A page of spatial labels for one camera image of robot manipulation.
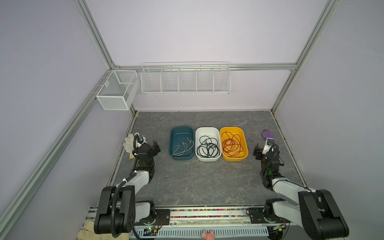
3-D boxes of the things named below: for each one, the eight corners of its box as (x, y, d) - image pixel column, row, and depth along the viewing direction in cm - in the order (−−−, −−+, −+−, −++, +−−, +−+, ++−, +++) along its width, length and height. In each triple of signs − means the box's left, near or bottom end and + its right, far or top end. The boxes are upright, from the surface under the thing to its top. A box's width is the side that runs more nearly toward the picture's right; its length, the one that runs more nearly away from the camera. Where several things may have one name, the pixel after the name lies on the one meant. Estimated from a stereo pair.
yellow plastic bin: (222, 161, 95) (223, 157, 90) (218, 132, 110) (219, 127, 105) (249, 161, 95) (251, 157, 90) (242, 132, 110) (244, 127, 105)
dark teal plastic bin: (168, 160, 95) (166, 156, 91) (172, 131, 110) (171, 126, 106) (194, 160, 95) (193, 156, 91) (194, 131, 110) (194, 126, 106)
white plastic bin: (195, 161, 95) (194, 157, 90) (195, 132, 110) (195, 127, 105) (222, 161, 95) (223, 156, 90) (219, 132, 110) (220, 127, 105)
